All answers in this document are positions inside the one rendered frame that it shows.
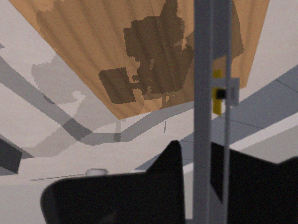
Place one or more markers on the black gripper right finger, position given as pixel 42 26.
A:
pixel 259 191

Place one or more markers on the wooden board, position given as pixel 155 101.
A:
pixel 137 56

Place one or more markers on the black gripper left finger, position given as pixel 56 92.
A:
pixel 156 196

